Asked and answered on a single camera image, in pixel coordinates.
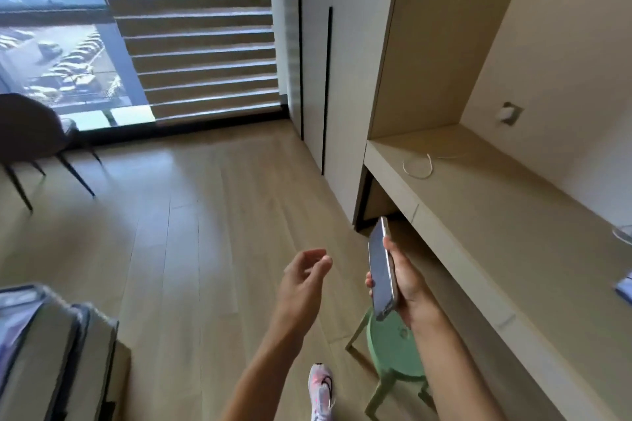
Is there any striped window blind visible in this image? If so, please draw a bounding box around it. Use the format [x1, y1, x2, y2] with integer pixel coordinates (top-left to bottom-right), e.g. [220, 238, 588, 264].
[81, 0, 282, 126]

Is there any person's right forearm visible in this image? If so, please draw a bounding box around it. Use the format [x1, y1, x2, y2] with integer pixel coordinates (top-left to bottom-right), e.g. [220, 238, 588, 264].
[409, 308, 510, 421]

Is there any person's right hand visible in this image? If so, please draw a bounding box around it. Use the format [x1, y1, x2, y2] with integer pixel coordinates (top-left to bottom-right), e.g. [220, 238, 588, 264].
[365, 235, 441, 334]

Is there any white wardrobe with black handles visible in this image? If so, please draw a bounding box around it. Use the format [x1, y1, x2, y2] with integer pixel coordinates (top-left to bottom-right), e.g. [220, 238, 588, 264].
[267, 0, 407, 228]

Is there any blue and white packet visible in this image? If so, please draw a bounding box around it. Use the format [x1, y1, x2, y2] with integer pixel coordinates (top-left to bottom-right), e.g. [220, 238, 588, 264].
[614, 272, 632, 306]

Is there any pink and white sneaker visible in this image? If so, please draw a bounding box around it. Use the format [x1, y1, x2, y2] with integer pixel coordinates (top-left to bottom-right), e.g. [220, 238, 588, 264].
[307, 363, 336, 421]

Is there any person's left forearm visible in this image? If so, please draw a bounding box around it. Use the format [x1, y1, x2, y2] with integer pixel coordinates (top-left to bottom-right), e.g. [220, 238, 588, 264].
[221, 319, 317, 421]

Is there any silver smartphone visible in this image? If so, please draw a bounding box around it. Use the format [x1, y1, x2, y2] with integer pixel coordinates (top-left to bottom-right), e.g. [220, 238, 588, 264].
[367, 216, 400, 322]

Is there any light wood built-in desk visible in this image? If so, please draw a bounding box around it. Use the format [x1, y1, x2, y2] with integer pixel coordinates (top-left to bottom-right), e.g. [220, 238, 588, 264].
[353, 0, 632, 421]

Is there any white charging cable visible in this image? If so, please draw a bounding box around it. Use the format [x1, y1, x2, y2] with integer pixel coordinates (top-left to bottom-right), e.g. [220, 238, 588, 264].
[402, 151, 476, 181]

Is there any grey hard-shell suitcase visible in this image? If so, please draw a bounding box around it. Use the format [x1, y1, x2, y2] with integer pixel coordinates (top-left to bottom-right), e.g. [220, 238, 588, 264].
[0, 284, 119, 421]

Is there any dark upholstered chair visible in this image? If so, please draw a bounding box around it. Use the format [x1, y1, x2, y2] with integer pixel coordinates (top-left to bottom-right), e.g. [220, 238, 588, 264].
[0, 92, 103, 212]

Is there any white charger plug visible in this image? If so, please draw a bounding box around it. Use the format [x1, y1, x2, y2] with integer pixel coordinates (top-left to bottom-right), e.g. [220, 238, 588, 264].
[496, 101, 524, 127]

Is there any person's left hand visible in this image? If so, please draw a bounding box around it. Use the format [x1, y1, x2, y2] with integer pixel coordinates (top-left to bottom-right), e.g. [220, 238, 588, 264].
[271, 248, 334, 334]

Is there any glass window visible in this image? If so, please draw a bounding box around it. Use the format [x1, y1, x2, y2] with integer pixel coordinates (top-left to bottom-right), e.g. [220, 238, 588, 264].
[0, 0, 150, 133]

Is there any green round stool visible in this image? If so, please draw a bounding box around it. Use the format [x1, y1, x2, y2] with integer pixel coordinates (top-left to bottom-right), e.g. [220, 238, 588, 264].
[345, 306, 437, 421]

